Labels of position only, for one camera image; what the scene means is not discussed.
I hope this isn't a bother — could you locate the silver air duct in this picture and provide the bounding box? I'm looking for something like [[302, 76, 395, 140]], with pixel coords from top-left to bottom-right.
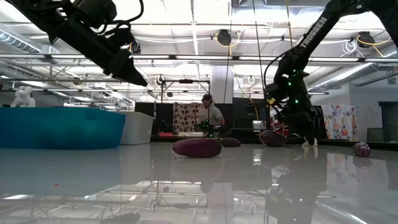
[[306, 62, 385, 93]]

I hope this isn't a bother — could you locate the pale grey plastic basket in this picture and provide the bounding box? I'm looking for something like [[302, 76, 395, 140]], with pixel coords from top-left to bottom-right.
[[119, 111, 154, 146]]

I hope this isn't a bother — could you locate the black monitor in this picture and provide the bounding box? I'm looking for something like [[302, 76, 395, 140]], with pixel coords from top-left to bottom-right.
[[232, 97, 269, 122]]

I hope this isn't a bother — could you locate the white statue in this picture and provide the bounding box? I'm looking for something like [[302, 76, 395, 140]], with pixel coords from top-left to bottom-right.
[[10, 86, 36, 108]]

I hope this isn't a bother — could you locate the plain white cloth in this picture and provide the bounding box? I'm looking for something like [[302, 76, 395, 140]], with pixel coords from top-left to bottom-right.
[[354, 105, 383, 142]]

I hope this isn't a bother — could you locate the long dark purple eggplant toy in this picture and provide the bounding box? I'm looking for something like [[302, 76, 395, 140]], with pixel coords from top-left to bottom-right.
[[259, 129, 289, 147]]

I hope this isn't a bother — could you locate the colourful floral cloth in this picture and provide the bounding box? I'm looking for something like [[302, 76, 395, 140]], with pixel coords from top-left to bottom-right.
[[322, 105, 358, 141]]

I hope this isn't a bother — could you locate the small shiny purple produce toy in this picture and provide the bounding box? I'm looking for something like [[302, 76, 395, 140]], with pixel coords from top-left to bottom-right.
[[351, 141, 372, 158]]

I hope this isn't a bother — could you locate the black metal cart frame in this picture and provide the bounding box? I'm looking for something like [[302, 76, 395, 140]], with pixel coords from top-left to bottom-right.
[[160, 79, 211, 138]]

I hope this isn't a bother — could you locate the black partition panel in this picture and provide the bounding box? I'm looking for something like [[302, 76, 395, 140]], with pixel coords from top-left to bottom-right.
[[135, 101, 174, 133]]

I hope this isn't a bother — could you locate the black hanging cable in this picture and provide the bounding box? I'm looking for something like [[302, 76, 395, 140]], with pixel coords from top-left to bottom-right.
[[251, 0, 268, 102]]

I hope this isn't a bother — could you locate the person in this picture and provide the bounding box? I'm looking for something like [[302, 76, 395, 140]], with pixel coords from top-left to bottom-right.
[[197, 93, 224, 138]]

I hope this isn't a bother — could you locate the teal plastic basket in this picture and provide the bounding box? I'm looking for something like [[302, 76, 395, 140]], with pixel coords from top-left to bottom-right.
[[0, 106, 126, 149]]

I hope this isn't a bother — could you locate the short purple eggplant toy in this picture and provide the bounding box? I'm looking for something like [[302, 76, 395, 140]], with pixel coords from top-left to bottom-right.
[[172, 138, 223, 158]]

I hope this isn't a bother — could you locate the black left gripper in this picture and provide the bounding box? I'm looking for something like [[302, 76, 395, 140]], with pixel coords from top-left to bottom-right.
[[60, 17, 149, 88]]

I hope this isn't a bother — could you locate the black ceiling cable reel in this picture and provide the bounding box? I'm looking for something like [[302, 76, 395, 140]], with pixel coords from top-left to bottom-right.
[[216, 29, 233, 47], [357, 30, 376, 49]]

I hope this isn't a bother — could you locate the yellow hanging cable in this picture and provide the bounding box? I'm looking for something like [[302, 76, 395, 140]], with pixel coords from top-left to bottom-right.
[[285, 0, 295, 49]]

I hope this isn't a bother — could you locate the small dark purple produce toy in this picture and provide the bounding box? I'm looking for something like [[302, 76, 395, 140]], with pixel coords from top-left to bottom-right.
[[220, 137, 242, 148]]

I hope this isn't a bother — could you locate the brown patterned cloth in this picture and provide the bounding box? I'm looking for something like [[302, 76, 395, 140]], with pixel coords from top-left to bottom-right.
[[173, 101, 203, 135]]

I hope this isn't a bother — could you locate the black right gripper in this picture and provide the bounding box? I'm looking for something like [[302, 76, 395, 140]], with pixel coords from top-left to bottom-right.
[[277, 95, 320, 146]]

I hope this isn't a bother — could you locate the long ceiling light rail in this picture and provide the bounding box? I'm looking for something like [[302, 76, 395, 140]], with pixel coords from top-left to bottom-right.
[[0, 53, 398, 63]]

